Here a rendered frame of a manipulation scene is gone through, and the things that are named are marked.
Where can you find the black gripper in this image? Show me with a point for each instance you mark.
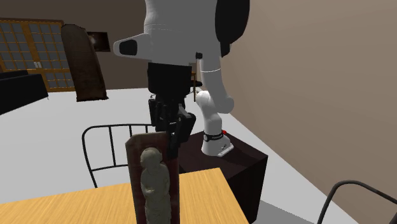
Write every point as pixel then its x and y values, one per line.
pixel 169 79

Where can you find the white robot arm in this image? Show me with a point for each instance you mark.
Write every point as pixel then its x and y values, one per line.
pixel 183 34

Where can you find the brown plaque with pale figure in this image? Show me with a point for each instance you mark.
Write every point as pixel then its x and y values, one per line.
pixel 136 173

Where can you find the dark robot stand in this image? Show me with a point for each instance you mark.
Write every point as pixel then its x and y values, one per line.
pixel 245 173

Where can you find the tall brown arched slab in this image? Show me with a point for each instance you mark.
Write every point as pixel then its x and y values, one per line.
pixel 83 68

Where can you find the black sofa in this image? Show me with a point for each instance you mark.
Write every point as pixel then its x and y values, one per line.
pixel 18 90

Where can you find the wooden cabinet with glass panes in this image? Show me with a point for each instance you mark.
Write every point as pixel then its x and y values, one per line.
pixel 31 46

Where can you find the dark framed wall picture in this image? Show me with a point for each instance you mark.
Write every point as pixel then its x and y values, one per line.
pixel 102 42

